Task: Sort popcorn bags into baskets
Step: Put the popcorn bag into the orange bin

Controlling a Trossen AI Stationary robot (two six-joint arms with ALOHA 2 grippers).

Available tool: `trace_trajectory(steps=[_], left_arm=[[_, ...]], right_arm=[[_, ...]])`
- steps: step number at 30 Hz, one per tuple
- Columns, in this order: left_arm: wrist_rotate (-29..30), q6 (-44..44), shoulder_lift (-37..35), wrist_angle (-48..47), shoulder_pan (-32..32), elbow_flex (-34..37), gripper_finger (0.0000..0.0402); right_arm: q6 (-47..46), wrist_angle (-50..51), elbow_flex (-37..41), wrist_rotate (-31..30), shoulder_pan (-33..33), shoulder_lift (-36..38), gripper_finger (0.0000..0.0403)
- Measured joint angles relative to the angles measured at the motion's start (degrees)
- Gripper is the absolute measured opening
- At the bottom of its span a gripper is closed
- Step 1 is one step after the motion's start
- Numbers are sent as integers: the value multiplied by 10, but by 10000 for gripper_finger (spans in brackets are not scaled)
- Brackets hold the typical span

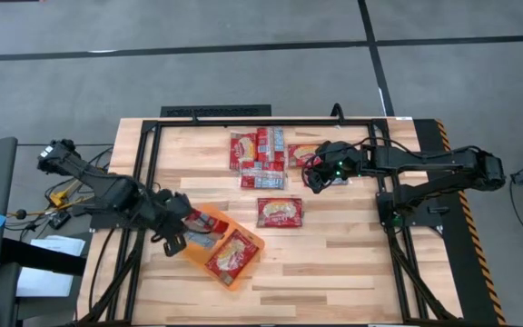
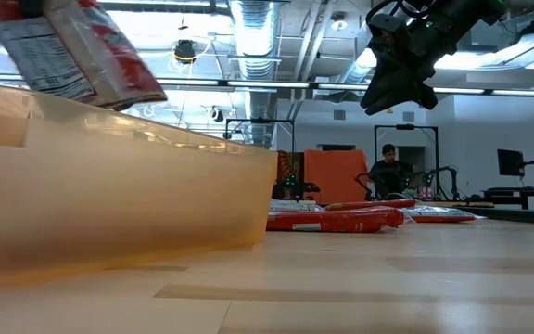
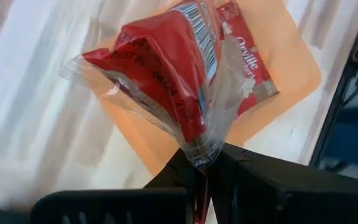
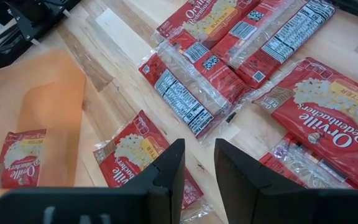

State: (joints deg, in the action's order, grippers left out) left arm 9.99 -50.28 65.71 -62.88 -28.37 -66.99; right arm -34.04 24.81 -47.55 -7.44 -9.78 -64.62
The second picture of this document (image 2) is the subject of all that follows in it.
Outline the silver ventilation duct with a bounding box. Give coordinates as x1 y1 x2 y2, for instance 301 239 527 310
228 0 283 148

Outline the orange panel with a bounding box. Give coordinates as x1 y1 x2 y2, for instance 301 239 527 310
303 148 370 206

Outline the black background robot station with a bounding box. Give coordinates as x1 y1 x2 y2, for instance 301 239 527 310
272 150 322 201

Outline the black desk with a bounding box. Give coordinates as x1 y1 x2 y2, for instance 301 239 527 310
481 186 534 211

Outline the translucent orange plastic basket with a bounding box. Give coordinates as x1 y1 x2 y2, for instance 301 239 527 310
0 82 280 289

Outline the long LED light bar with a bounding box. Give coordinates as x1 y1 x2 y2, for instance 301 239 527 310
155 77 534 98

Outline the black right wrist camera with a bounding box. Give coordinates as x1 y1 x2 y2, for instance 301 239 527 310
367 12 410 50

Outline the black monitor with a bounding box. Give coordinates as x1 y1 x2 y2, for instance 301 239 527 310
497 148 526 178

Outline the black overhead camera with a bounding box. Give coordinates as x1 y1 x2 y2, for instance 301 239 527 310
173 39 197 65

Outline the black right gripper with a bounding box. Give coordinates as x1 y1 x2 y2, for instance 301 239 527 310
360 32 439 116

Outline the black camera stand frame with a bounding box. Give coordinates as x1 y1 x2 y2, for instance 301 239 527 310
223 117 296 154
373 123 439 199

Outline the black aluminium table frame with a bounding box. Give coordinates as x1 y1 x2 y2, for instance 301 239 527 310
468 206 534 227

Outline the person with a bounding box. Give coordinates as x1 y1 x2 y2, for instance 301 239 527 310
367 143 419 201

